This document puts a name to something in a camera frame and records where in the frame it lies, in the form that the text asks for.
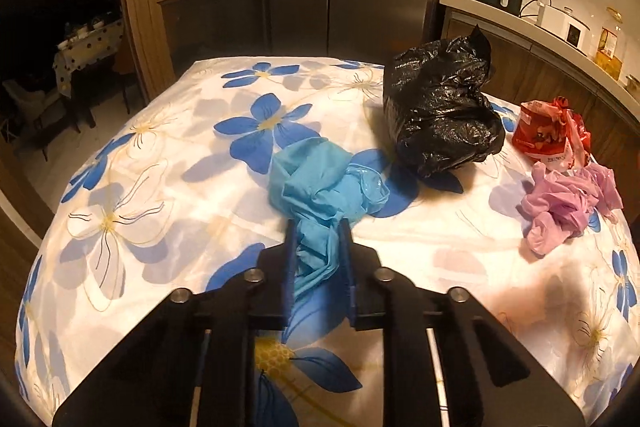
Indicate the blue floral tablecloth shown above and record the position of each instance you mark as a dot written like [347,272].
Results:
[175,187]

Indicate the polka-dot covered table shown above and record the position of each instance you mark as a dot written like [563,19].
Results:
[87,52]

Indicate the white electric cooker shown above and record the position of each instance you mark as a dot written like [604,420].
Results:
[560,24]

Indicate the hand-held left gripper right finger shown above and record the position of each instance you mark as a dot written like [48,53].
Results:
[350,267]

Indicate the red printed plastic bag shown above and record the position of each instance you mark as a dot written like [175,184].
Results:
[542,132]

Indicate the blue plastic bag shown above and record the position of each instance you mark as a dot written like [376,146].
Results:
[315,187]

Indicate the wooden lower cabinets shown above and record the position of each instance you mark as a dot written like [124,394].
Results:
[520,62]

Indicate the beige kitchen countertop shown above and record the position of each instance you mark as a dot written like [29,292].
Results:
[500,14]

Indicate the pink plastic bag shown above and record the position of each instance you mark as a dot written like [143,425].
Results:
[555,207]

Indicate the wooden glass-panel door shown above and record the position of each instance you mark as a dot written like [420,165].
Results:
[210,22]

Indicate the cooking oil bottle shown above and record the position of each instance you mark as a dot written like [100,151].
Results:
[609,47]

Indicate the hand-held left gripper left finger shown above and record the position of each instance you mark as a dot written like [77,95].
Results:
[289,277]

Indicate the dining chair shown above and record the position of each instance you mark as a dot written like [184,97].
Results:
[25,102]

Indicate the black plastic bag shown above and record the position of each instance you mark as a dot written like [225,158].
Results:
[440,117]

